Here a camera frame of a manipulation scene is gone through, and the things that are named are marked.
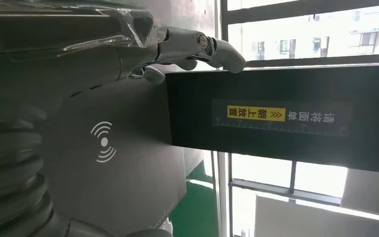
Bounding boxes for black scanner column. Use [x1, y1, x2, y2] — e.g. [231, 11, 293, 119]
[165, 64, 379, 176]

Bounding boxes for black yellow column label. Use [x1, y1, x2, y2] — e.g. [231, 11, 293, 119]
[211, 99, 352, 137]

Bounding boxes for black scanner base plate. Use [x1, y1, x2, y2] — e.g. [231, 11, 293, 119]
[42, 77, 207, 237]

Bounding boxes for dark window frame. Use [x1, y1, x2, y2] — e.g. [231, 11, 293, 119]
[214, 0, 379, 237]

